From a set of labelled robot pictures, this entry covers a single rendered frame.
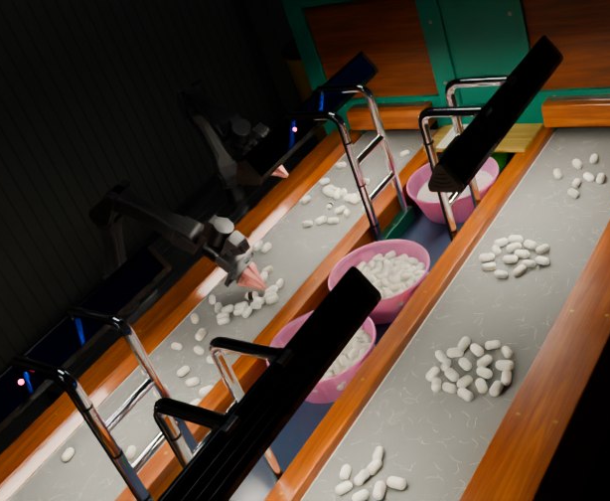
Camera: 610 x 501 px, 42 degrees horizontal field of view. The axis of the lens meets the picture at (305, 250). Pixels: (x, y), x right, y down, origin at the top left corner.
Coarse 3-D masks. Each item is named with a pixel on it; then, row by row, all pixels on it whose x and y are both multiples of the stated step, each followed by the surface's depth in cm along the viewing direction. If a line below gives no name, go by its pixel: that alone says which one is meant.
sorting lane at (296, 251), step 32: (320, 192) 254; (352, 192) 247; (288, 224) 244; (352, 224) 232; (256, 256) 234; (288, 256) 228; (320, 256) 222; (224, 288) 225; (288, 288) 214; (256, 320) 207; (160, 352) 209; (192, 352) 205; (128, 384) 202; (128, 416) 191; (64, 448) 189; (96, 448) 185; (32, 480) 183; (64, 480) 180; (96, 480) 176
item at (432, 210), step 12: (420, 168) 239; (492, 168) 231; (408, 180) 236; (420, 180) 239; (492, 180) 220; (408, 192) 230; (480, 192) 219; (420, 204) 227; (432, 204) 221; (456, 204) 220; (468, 204) 221; (432, 216) 228; (456, 216) 224; (468, 216) 224
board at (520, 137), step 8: (440, 128) 255; (448, 128) 253; (512, 128) 240; (520, 128) 238; (528, 128) 237; (536, 128) 235; (440, 136) 251; (512, 136) 236; (520, 136) 234; (528, 136) 233; (504, 144) 233; (512, 144) 232; (520, 144) 230; (528, 144) 229
